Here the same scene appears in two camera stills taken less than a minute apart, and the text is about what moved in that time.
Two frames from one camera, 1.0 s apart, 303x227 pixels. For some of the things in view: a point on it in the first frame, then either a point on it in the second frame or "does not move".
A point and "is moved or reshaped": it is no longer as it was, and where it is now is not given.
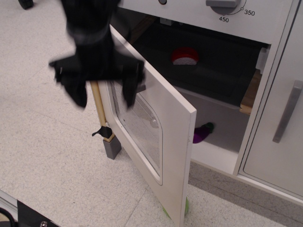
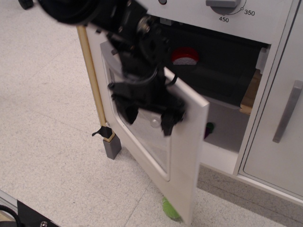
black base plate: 27,217 does not move
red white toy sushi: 184,56 does not move
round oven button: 163,2 does not move
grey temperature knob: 223,7 does not move
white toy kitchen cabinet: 239,63 does not move
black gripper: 95,58 to 148,90
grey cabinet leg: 112,147 does not move
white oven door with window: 154,140 is moved or reshaped
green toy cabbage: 186,209 to 169,210
